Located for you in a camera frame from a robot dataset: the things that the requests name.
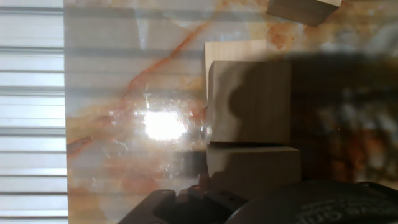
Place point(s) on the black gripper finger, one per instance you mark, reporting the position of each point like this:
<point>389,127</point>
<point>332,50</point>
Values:
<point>192,205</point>

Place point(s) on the plain wooden cube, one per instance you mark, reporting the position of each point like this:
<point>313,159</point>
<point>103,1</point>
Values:
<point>248,102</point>
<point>252,168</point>
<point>301,11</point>
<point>233,50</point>

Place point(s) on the orange grey marble mat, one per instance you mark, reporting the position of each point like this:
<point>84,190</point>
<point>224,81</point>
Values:
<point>124,93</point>

